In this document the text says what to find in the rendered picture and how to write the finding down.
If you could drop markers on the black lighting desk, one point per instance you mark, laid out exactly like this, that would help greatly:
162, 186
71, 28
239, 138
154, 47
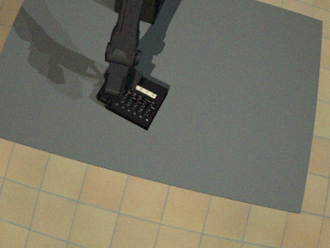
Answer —
141, 106

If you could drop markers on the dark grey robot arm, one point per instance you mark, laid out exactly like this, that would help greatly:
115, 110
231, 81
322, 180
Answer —
123, 39

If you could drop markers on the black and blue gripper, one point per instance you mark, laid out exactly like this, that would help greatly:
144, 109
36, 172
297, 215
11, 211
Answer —
136, 77

